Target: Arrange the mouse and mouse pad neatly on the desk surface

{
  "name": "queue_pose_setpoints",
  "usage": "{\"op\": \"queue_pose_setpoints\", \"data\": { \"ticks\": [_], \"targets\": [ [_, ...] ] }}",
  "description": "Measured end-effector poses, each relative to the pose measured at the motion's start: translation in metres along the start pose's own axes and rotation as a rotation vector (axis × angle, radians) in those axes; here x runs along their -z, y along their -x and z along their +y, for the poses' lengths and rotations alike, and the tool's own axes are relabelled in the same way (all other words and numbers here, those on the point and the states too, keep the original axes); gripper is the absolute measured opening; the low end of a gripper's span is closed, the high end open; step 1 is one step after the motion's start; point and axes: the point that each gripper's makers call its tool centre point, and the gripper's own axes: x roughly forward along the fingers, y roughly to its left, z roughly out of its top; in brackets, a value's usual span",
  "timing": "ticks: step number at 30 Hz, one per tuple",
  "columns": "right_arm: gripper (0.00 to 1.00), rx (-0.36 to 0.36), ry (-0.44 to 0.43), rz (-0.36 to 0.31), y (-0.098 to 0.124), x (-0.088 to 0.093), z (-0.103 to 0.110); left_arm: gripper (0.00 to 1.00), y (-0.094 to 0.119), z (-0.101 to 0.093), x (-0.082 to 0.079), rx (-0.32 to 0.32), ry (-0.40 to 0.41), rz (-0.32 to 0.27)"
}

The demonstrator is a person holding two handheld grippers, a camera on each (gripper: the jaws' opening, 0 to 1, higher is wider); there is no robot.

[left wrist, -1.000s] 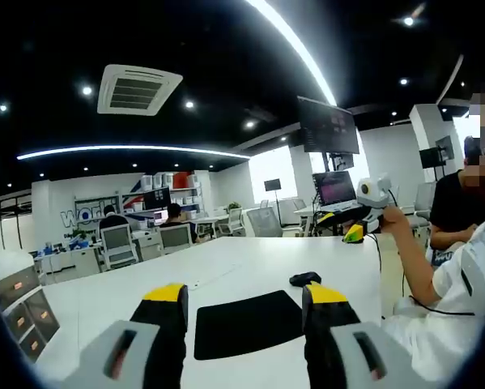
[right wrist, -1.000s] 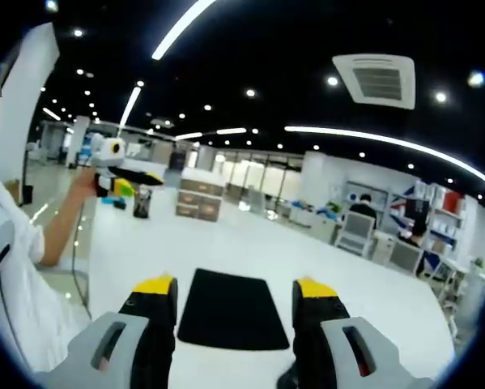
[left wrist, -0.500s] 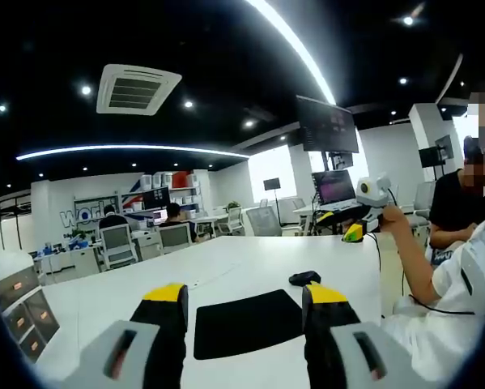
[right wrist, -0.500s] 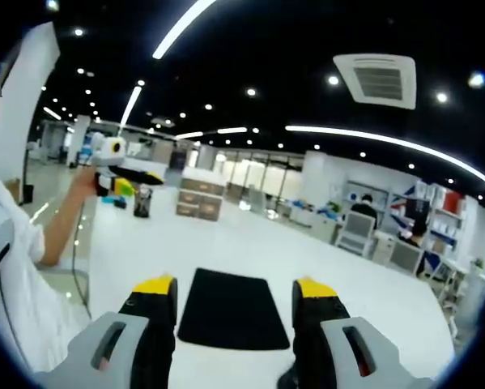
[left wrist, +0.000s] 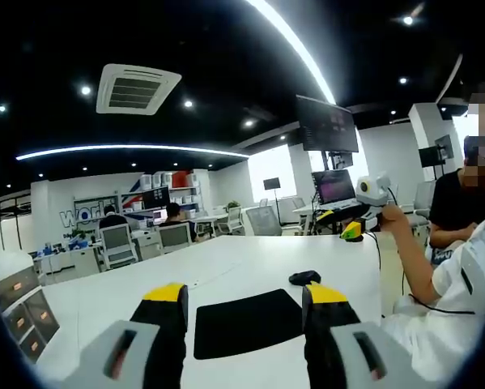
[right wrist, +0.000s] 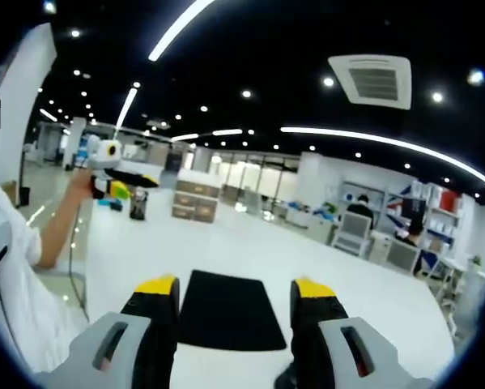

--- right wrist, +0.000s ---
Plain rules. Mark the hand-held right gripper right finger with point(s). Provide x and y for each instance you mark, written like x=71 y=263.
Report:
x=331 y=356

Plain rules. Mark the small potted plant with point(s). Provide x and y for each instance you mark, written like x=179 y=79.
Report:
x=476 y=261

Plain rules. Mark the black pen holder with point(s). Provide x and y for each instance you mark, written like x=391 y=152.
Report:
x=139 y=204

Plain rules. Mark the person's left hand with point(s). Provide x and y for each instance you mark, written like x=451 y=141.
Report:
x=82 y=182

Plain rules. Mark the white desk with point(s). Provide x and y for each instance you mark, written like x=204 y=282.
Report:
x=242 y=247

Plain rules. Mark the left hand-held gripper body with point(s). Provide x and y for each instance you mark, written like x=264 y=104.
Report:
x=104 y=156

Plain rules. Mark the ceiling air conditioner vent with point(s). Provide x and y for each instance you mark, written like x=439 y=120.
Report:
x=373 y=83

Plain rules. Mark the wooden drawer organizer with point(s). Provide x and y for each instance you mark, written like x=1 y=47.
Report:
x=195 y=198

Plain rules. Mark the long curved ceiling light strip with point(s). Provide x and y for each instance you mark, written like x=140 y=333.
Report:
x=388 y=142

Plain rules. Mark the small dark object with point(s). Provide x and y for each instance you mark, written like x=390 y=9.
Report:
x=114 y=204

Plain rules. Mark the white pillar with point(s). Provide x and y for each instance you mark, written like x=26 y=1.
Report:
x=23 y=105

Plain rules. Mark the person in white shirt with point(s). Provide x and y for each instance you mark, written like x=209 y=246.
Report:
x=27 y=308

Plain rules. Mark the white storage shelf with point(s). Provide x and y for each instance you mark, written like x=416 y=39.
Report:
x=440 y=219

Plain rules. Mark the grey office chair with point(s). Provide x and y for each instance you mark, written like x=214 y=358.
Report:
x=353 y=233
x=402 y=257

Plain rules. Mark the black mouse pad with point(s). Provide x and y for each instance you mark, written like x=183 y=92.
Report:
x=230 y=312

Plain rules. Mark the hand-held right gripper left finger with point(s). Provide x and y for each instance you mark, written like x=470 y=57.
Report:
x=116 y=356

